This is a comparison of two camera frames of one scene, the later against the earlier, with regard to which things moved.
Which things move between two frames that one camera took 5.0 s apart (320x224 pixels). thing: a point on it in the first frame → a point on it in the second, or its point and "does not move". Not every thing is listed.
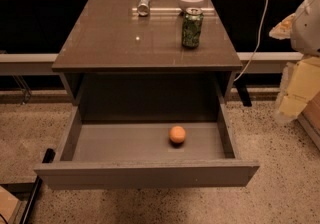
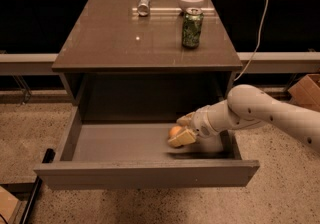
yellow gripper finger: (282, 30) → (186, 120)
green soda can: (191, 32) does not move
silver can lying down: (143, 6) does not move
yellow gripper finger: (301, 81) → (184, 138)
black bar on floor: (48, 158) does not move
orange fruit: (177, 134) does not move
